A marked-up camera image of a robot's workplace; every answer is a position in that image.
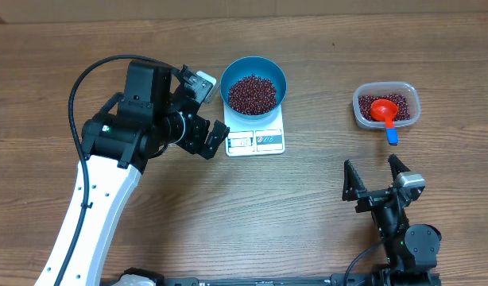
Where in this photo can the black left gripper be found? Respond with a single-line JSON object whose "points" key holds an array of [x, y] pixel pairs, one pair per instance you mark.
{"points": [[198, 126]]}

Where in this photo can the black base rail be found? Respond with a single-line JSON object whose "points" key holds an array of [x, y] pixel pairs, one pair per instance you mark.
{"points": [[135, 276]]}

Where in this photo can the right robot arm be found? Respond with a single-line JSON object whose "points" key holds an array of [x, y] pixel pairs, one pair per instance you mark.
{"points": [[411, 250]]}

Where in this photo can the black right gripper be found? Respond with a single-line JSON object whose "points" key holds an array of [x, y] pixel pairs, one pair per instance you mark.
{"points": [[352, 185]]}

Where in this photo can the clear plastic container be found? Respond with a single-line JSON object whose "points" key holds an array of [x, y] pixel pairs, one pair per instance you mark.
{"points": [[387, 88]]}

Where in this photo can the blue bowl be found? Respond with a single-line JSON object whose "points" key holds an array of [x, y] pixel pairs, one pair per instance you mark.
{"points": [[260, 66]]}

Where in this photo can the red measuring scoop blue handle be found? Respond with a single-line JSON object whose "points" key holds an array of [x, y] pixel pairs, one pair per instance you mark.
{"points": [[383, 110]]}

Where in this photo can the red beans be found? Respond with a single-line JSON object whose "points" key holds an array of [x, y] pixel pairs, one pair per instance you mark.
{"points": [[254, 95]]}

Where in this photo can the white kitchen scale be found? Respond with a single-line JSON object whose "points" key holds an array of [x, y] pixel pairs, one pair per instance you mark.
{"points": [[254, 135]]}

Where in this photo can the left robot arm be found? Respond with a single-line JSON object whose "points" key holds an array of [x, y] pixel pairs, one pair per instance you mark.
{"points": [[157, 108]]}

